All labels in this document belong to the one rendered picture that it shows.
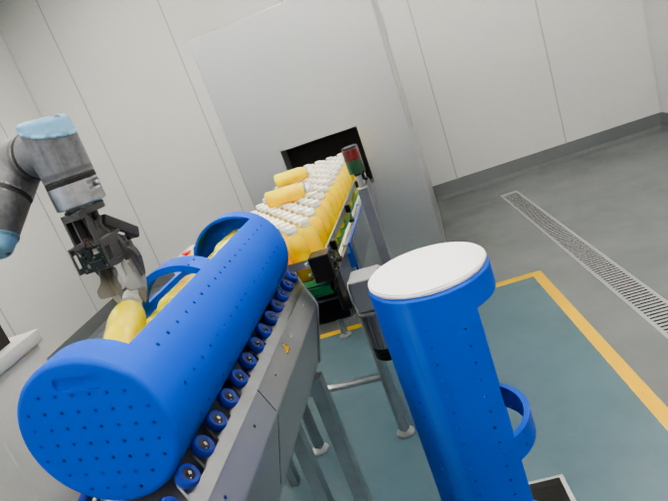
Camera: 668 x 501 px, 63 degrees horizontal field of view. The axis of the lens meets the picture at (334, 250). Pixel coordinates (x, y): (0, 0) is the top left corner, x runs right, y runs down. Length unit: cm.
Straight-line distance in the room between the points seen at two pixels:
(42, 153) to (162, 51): 503
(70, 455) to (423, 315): 70
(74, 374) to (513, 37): 542
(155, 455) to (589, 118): 567
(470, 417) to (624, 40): 533
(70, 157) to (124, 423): 47
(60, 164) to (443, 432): 97
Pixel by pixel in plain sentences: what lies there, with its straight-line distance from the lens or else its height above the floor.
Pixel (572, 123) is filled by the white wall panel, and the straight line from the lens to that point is 614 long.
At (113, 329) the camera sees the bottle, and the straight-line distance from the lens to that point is 107.
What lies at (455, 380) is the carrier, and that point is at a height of 82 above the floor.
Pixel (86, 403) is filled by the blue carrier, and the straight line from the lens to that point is 99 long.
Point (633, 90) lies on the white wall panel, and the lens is 635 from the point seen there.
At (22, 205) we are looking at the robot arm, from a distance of 114.
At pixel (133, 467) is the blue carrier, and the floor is 102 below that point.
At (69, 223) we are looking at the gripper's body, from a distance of 108.
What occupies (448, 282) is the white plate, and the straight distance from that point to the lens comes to 114.
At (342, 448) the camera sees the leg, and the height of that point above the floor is 34.
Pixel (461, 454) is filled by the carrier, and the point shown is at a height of 62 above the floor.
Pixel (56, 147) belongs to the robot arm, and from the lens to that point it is 106.
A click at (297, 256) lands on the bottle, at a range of 183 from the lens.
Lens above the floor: 148
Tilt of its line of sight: 16 degrees down
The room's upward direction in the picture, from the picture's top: 20 degrees counter-clockwise
